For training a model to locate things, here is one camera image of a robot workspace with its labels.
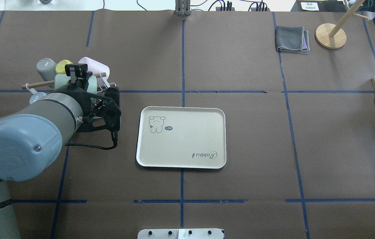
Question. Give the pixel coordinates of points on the aluminium frame post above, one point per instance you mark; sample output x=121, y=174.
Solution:
x=182, y=7

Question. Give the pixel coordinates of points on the wooden mug tree stand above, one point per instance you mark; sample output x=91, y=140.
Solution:
x=331, y=36

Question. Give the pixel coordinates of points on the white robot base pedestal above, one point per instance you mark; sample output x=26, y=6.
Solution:
x=180, y=233

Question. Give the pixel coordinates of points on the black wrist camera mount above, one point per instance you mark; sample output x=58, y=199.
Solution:
x=109, y=118

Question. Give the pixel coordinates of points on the cream rabbit tray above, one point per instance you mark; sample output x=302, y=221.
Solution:
x=182, y=137

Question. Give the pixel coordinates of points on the yellow plastic cup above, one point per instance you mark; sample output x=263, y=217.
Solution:
x=61, y=66

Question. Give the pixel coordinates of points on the black box with label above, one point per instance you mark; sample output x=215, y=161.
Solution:
x=318, y=6

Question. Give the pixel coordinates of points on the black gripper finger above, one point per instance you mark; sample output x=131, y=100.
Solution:
x=73, y=76
x=92, y=85

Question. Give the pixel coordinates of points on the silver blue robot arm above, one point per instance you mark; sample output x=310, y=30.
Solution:
x=32, y=139

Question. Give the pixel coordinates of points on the grey folded cloth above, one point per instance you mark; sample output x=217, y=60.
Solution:
x=292, y=39

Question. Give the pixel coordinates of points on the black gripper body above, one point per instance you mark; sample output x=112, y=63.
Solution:
x=73, y=89

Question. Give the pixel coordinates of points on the white wire cup rack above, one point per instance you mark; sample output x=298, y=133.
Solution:
x=101, y=85

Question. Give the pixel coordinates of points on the green plastic cup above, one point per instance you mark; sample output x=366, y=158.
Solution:
x=61, y=80

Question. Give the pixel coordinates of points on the pink plastic cup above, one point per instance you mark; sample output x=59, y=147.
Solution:
x=96, y=67

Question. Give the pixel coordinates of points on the grey plastic cup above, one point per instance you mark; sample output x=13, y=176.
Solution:
x=46, y=68

